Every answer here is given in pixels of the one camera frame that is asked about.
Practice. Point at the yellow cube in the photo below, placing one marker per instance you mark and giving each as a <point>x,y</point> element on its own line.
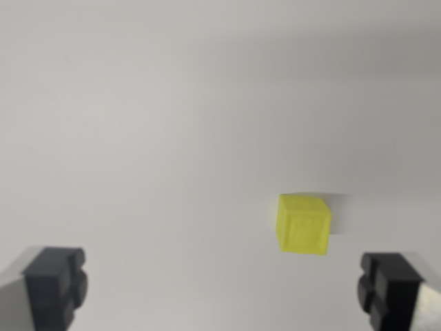
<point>302,225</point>

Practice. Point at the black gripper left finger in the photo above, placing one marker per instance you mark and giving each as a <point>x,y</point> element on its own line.
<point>48,293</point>

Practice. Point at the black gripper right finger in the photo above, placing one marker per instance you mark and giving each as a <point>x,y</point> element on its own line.
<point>392,293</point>

